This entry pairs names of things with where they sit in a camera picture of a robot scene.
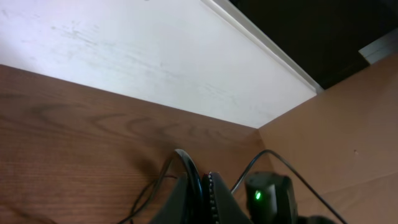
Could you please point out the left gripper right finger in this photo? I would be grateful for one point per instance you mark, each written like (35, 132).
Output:
(220, 206)

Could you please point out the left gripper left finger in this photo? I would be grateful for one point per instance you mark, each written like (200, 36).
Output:
(173, 211)

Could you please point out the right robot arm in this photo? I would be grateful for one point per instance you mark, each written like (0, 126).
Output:
(271, 200)

